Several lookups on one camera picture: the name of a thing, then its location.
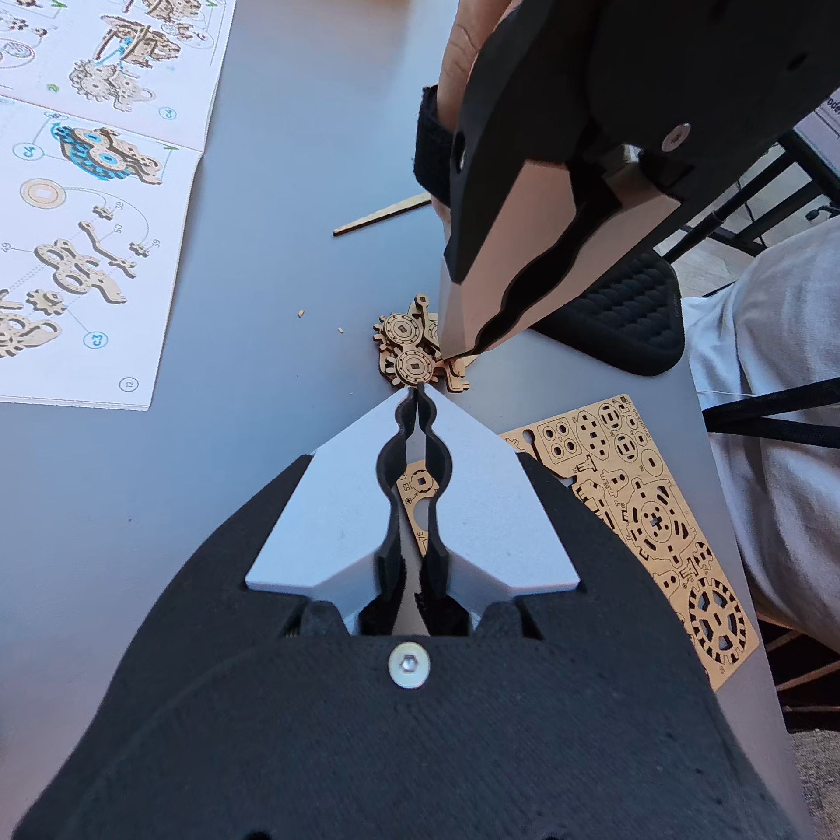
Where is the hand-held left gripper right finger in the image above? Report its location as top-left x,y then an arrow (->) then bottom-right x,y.
417,386 -> 583,636

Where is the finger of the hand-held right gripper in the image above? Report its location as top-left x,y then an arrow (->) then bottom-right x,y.
471,164 -> 681,358
437,161 -> 578,355

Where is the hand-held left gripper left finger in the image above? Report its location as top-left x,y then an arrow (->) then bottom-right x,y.
243,386 -> 417,636

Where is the wooden gear assembly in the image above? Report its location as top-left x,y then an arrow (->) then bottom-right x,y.
373,293 -> 471,396

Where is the grey desk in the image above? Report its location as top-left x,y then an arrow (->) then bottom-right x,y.
0,0 -> 815,840

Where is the person's right hand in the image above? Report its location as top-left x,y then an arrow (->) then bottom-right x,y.
435,0 -> 521,127

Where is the black mesh wrist rest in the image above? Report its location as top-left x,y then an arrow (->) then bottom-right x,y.
530,248 -> 686,378

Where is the laser-cut wooden parts sheet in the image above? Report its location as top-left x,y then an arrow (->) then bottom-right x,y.
395,394 -> 761,693

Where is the thin wooden stick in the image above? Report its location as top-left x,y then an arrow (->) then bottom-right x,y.
332,193 -> 433,237

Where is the black metal stand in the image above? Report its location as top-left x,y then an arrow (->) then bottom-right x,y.
656,128 -> 840,263

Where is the person's pale clothing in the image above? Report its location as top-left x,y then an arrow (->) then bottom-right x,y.
682,217 -> 840,631

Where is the white instruction booklet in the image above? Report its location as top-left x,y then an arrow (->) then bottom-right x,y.
0,0 -> 238,413

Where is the black strap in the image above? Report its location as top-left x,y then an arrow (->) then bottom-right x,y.
705,377 -> 840,451

